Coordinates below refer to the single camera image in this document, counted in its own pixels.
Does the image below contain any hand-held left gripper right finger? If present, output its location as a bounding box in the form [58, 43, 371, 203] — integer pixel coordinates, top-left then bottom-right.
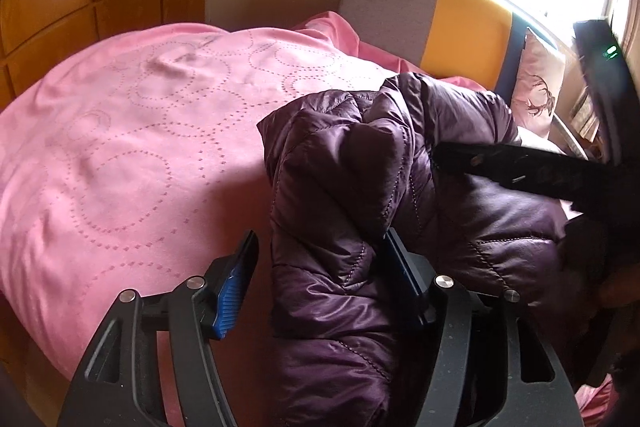
[385, 227, 583, 427]

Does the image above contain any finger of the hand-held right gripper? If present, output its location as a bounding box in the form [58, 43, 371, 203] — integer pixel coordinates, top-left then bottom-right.
[432, 142, 615, 212]

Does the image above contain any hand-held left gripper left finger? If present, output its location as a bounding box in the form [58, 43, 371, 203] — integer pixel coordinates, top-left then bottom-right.
[57, 229, 260, 427]

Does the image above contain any purple puffer jacket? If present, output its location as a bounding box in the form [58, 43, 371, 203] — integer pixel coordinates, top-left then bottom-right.
[257, 72, 576, 427]

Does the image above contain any bedside clutter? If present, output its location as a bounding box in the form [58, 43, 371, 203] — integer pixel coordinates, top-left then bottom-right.
[550, 84, 603, 158]

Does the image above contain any pink deer print pillow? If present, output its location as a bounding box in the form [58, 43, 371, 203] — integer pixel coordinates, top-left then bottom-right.
[510, 27, 568, 140]

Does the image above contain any person's dark clothing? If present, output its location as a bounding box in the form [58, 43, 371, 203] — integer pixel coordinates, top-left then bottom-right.
[557, 217, 640, 388]

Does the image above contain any grey yellow blue headboard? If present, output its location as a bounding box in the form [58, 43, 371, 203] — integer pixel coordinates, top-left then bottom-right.
[337, 0, 571, 108]

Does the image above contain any pink dotted blanket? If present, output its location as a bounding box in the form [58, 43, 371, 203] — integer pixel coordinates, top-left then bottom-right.
[0, 12, 516, 427]

